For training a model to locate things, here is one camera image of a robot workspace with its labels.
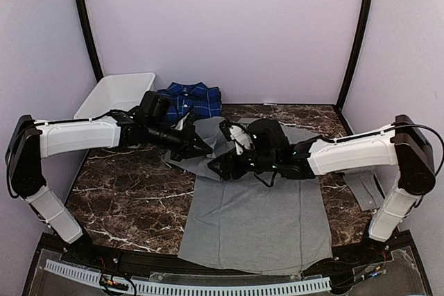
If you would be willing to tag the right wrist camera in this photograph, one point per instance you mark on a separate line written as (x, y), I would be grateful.
(238, 134)

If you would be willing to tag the grey long sleeve shirt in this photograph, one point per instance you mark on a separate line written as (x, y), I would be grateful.
(246, 226)

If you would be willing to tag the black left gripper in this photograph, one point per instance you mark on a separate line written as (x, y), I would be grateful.
(186, 149)

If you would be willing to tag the white slotted cable duct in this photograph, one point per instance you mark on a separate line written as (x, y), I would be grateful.
(95, 279)

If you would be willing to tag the right black frame post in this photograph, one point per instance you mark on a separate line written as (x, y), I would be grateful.
(354, 54)

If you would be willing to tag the blue plaid folded shirt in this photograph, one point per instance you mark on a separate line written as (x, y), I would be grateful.
(203, 101)

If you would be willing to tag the black front rail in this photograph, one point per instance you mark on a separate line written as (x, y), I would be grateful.
(349, 256)

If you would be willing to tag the left black frame post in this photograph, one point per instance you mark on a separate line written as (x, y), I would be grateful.
(88, 37)

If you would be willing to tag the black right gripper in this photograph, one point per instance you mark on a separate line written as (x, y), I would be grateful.
(225, 159)

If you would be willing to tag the white plastic bin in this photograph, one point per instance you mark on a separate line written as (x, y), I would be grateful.
(116, 92)

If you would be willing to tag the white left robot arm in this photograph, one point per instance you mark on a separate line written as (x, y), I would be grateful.
(34, 140)

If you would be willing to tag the black frame post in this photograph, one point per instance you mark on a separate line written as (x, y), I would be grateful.
(88, 37)
(354, 54)

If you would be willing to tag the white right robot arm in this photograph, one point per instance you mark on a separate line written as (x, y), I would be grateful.
(262, 147)

